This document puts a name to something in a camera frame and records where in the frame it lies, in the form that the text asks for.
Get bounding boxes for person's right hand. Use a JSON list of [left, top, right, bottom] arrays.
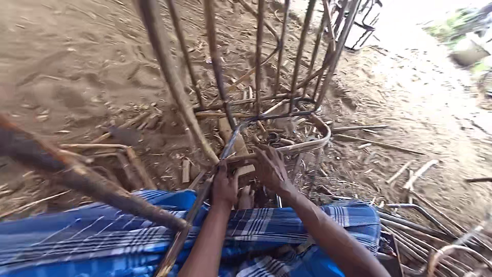
[[253, 145, 297, 201]]

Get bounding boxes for person's left hand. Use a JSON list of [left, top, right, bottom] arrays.
[[212, 159, 239, 207]]

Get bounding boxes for pale bent cane piece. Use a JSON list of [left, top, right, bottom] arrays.
[[222, 113, 331, 167]]

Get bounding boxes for brown cane furniture frame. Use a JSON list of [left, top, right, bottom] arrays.
[[0, 0, 362, 277]]

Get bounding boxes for person's left forearm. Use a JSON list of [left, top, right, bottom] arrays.
[[178, 203, 233, 277]]

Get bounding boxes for person's right forearm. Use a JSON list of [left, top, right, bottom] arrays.
[[286, 188, 392, 277]]

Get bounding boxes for flat brown wooden plank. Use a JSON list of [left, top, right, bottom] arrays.
[[218, 117, 250, 157]]

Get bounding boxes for long thin grey stick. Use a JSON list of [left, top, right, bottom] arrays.
[[331, 125, 390, 132]]

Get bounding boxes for dark flat metal blade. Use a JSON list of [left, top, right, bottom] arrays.
[[109, 125, 141, 145]]

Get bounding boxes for long thin brown stick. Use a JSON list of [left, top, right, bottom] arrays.
[[334, 133, 426, 156]]

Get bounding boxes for short straight pale stick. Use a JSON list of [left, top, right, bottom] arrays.
[[386, 161, 413, 185]]

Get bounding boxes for person's legs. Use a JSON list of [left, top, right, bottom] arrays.
[[0, 185, 382, 277]]

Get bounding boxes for forked whitish stick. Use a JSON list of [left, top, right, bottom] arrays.
[[403, 159, 439, 204]]

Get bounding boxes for pile of cane poles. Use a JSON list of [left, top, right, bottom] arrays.
[[374, 190, 492, 277]]

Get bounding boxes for green plant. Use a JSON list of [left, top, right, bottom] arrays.
[[423, 8, 479, 47]]

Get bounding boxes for large grey rock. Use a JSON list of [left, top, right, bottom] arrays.
[[450, 33, 492, 67]]

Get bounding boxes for bent tan cane frame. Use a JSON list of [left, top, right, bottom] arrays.
[[59, 143, 158, 191]]

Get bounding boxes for black wiry frame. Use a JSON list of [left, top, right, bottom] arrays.
[[335, 0, 383, 51]]

